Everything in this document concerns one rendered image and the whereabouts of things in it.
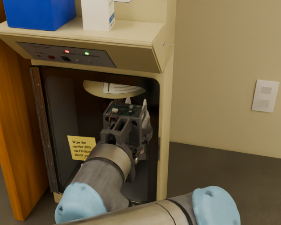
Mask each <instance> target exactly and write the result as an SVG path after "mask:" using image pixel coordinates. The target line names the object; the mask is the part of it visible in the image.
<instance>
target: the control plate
mask: <svg viewBox="0 0 281 225"><path fill-rule="evenodd" d="M16 43H17V44H18V45H19V46H20V47H22V48H23V49H24V50H25V51H26V52H27V53H29V54H30V55H31V56H32V57H33V58H35V59H40V60H49V61H57V62H65V63H76V64H85V65H93V66H101V67H113V68H117V67H116V66H115V64H114V63H113V61H112V60H111V58H110V57H109V55H108V54H107V52H106V51H105V50H94V49H84V48H75V47H66V46H53V45H44V44H35V43H26V42H16ZM65 50H68V51H69V53H67V52H65ZM84 52H88V53H89V54H84ZM37 54H38V55H41V57H39V56H37ZM49 55H51V56H54V57H55V59H50V58H48V56H49ZM60 56H67V57H68V58H69V59H70V60H71V61H64V60H63V59H62V58H61V57H60ZM76 58H78V59H79V61H78V62H77V61H76ZM87 59H88V60H90V62H89V63H87V61H86V60H87ZM97 61H101V63H100V64H98V62H97Z"/></svg>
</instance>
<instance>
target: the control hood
mask: <svg viewBox="0 0 281 225"><path fill-rule="evenodd" d="M165 36H166V25H165V24H164V23H152V22H141V21H124V20H115V23H114V25H113V27H112V28H111V30H110V31H88V30H83V17H75V18H74V19H72V20H71V21H69V22H67V23H66V24H65V25H63V26H62V27H60V28H59V29H57V30H55V31H46V30H36V29H22V28H11V27H8V24H7V21H5V22H2V23H0V39H1V40H2V41H4V42H5V43H6V44H7V45H9V46H10V47H11V48H13V49H14V50H15V51H16V52H17V53H18V54H20V55H21V56H22V57H23V58H25V59H34V60H36V59H35V58H33V57H32V56H31V55H30V54H29V53H27V52H26V51H25V50H24V49H23V48H22V47H20V46H19V45H18V44H17V43H16V42H26V43H35V44H44V45H53V46H66V47H75V48H84V49H94V50H105V51H106V52H107V54H108V55H109V57H110V58H111V60H112V61H113V63H114V64H115V66H116V67H117V68H114V69H122V70H131V71H142V72H150V73H158V74H161V73H162V72H163V71H164V69H165ZM38 60H40V59H38ZM42 61H45V60H42ZM46 61H49V60H46ZM50 62H53V61H50ZM54 62H57V61H54ZM58 63H60V62H58ZM62 63H65V62H62ZM67 63H68V62H67ZM70 64H73V63H70ZM74 64H76V63H74ZM78 65H81V64H78ZM82 65H85V64H82ZM86 66H89V65H86ZM90 66H93V65H90ZM95 67H97V66H95ZM98 67H101V66H98ZM106 68H109V67H106ZM110 68H113V67H110Z"/></svg>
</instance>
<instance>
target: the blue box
mask: <svg viewBox="0 0 281 225"><path fill-rule="evenodd" d="M3 3H4V10H5V15H6V19H7V24H8V27H11V28H22V29H36V30H46V31H55V30H57V29H59V28H60V27H62V26H63V25H65V24H66V23H67V22H69V21H71V20H72V19H74V18H75V17H76V11H75V1H74V0H3Z"/></svg>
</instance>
